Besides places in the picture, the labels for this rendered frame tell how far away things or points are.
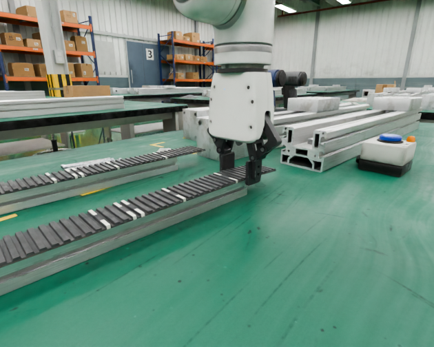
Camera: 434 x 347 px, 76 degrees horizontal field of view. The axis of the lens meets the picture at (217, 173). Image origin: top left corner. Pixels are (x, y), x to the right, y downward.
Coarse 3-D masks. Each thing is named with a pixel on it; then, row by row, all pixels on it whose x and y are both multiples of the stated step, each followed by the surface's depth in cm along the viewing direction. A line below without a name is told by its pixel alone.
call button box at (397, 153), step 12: (372, 144) 56; (384, 144) 55; (396, 144) 55; (408, 144) 54; (360, 156) 58; (372, 156) 57; (384, 156) 55; (396, 156) 53; (408, 156) 54; (360, 168) 59; (372, 168) 57; (384, 168) 55; (396, 168) 54; (408, 168) 57
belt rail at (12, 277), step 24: (216, 192) 40; (240, 192) 44; (144, 216) 33; (168, 216) 36; (192, 216) 38; (96, 240) 29; (120, 240) 31; (24, 264) 25; (48, 264) 26; (72, 264) 28; (0, 288) 24
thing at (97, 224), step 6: (90, 210) 32; (78, 216) 31; (84, 216) 31; (90, 216) 31; (96, 216) 31; (84, 222) 30; (90, 222) 29; (96, 222) 30; (102, 222) 29; (108, 222) 30; (90, 228) 29; (96, 228) 28; (102, 228) 29; (108, 228) 29
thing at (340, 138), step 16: (368, 112) 88; (384, 112) 99; (400, 112) 88; (416, 112) 102; (288, 128) 60; (304, 128) 62; (320, 128) 68; (336, 128) 58; (352, 128) 63; (368, 128) 73; (384, 128) 79; (400, 128) 91; (416, 128) 107; (288, 144) 61; (304, 144) 62; (320, 144) 56; (336, 144) 59; (352, 144) 68; (288, 160) 62; (304, 160) 64; (320, 160) 56; (336, 160) 61
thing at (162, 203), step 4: (152, 192) 38; (144, 196) 36; (148, 196) 36; (152, 196) 37; (156, 196) 36; (160, 196) 36; (148, 200) 36; (152, 200) 35; (156, 200) 35; (160, 200) 36; (164, 200) 35; (168, 200) 35; (156, 204) 34; (160, 204) 34; (164, 204) 34; (168, 204) 34; (172, 204) 34; (164, 208) 34
